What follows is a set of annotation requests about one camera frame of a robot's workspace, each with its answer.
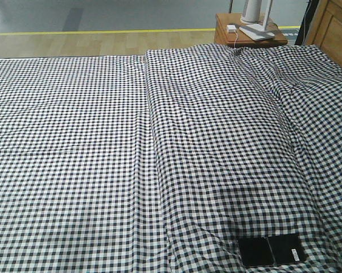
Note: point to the white desk lamp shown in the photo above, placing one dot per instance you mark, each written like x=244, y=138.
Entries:
x=259, y=31

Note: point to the black white checkered quilt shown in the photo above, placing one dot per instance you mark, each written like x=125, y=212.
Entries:
x=248, y=143

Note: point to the black white checkered bedsheet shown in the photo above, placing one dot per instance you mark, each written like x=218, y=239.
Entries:
x=78, y=182

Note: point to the small white charger box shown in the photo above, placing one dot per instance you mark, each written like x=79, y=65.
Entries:
x=231, y=28

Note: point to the white cylindrical speaker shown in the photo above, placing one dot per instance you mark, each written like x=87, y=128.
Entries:
x=251, y=12

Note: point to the wooden headboard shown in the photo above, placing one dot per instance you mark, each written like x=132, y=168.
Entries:
x=326, y=29

